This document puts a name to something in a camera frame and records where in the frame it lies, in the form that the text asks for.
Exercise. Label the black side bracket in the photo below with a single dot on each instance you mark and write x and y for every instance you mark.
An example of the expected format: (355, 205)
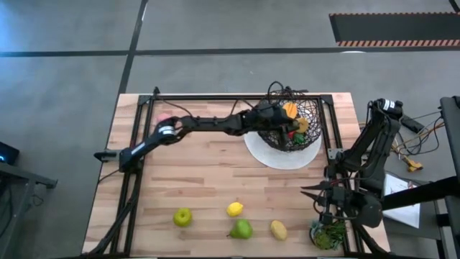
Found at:
(104, 155)

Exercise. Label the black metal stand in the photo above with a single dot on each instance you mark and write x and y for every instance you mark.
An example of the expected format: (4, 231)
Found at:
(451, 126)

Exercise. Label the black power strip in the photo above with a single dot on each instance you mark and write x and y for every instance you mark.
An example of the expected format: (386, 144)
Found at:
(413, 124)

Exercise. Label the pink peach with leaf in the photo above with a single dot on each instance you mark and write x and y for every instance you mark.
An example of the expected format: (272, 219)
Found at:
(162, 117)

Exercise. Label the tan potato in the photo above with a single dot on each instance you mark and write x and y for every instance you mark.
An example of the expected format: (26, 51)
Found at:
(279, 230)

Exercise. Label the white round plate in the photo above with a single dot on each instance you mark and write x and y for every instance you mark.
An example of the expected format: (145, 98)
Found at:
(280, 160)

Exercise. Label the green pear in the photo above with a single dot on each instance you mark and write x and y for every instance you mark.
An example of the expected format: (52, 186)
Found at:
(241, 230)

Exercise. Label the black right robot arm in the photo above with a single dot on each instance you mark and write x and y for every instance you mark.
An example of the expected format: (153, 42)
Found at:
(373, 144)

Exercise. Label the black hazard-striped floor mat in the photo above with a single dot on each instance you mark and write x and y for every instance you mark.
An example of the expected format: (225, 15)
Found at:
(395, 28)

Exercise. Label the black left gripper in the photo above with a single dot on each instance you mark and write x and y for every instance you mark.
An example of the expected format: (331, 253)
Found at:
(269, 117)

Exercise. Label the black metal table frame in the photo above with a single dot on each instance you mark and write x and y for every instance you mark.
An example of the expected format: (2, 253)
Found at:
(201, 97)

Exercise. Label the orange ridged fruit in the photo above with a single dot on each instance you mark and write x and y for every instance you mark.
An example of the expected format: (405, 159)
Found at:
(291, 109)

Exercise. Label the yellow-green apple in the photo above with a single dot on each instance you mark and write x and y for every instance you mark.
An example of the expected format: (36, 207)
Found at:
(182, 217)

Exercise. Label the black device with blue light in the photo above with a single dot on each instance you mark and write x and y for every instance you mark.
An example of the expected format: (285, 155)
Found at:
(9, 153)

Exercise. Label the black side table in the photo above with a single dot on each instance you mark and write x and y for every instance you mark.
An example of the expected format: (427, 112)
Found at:
(21, 174)

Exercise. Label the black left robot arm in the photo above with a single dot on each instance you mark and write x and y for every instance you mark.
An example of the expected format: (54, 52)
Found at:
(208, 124)

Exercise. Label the orange-yellow round fruit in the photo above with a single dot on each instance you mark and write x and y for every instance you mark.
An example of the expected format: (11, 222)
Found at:
(303, 125)

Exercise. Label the red chili with green top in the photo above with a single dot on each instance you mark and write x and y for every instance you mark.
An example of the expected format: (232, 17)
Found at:
(292, 135)

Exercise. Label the white paper sheet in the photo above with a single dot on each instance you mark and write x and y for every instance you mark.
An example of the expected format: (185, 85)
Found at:
(402, 216)

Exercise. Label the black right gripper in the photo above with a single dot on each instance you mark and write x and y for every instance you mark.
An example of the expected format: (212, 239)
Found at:
(338, 199)

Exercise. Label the potted succulent plant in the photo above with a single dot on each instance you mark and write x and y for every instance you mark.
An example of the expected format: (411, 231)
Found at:
(327, 239)

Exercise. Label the yellow lemon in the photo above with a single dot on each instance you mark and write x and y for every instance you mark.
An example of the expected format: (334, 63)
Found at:
(234, 209)

